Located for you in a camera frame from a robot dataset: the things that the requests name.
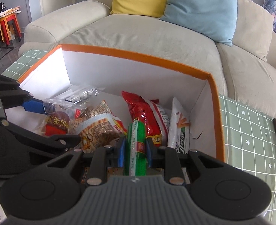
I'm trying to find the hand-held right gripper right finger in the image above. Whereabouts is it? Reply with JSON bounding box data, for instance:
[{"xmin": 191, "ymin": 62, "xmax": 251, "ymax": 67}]
[{"xmin": 145, "ymin": 138, "xmax": 225, "ymax": 185}]

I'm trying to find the green sausage stick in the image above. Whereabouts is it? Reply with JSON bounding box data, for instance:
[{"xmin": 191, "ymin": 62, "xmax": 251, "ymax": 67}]
[{"xmin": 123, "ymin": 120, "xmax": 148, "ymax": 177}]

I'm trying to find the orange cardboard box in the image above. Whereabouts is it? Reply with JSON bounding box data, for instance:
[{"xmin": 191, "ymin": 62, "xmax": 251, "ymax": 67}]
[{"xmin": 19, "ymin": 43, "xmax": 225, "ymax": 169}]

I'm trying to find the beige back cushion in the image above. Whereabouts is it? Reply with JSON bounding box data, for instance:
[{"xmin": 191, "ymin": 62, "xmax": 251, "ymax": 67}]
[{"xmin": 226, "ymin": 0, "xmax": 275, "ymax": 62}]

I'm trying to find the clear round cake packet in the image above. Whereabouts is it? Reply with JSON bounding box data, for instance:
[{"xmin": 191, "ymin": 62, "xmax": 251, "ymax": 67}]
[{"xmin": 34, "ymin": 98, "xmax": 87, "ymax": 137}]

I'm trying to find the waffle print snack packet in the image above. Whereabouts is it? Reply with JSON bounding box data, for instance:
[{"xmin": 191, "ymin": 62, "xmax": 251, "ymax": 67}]
[{"xmin": 74, "ymin": 100, "xmax": 128, "ymax": 155}]

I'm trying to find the red snack packet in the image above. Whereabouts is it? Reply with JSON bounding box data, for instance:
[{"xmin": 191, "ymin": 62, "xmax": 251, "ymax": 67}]
[{"xmin": 122, "ymin": 91, "xmax": 171, "ymax": 144}]

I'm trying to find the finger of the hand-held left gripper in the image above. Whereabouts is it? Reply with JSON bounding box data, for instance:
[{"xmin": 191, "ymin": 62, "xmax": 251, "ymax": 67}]
[
  {"xmin": 0, "ymin": 70, "xmax": 48, "ymax": 115},
  {"xmin": 0, "ymin": 119, "xmax": 82, "ymax": 158}
]

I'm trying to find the beige sofa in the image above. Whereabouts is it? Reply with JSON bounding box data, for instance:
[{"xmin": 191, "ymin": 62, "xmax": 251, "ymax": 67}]
[{"xmin": 19, "ymin": 0, "xmax": 276, "ymax": 99}]

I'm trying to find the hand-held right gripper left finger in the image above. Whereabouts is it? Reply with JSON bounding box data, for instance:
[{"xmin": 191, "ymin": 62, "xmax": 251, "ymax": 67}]
[{"xmin": 44, "ymin": 137, "xmax": 127, "ymax": 185}]

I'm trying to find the light blue pillow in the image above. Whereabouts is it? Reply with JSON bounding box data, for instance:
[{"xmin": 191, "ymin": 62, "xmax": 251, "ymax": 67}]
[{"xmin": 160, "ymin": 0, "xmax": 238, "ymax": 47}]

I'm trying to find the clear packet of white candies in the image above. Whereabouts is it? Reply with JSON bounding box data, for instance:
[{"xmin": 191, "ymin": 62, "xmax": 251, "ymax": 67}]
[{"xmin": 55, "ymin": 86, "xmax": 98, "ymax": 105}]

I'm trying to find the white breadstick snack packet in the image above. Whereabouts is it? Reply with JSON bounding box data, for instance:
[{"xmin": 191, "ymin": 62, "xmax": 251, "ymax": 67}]
[{"xmin": 167, "ymin": 97, "xmax": 191, "ymax": 155}]

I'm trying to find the stack of coloured plastic stools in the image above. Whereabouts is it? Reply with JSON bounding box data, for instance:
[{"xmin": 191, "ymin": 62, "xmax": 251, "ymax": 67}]
[{"xmin": 0, "ymin": 13, "xmax": 22, "ymax": 50}]

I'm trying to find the green checkered tablecloth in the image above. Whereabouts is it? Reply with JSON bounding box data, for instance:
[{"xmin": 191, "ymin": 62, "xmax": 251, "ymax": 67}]
[{"xmin": 1, "ymin": 49, "xmax": 276, "ymax": 225}]

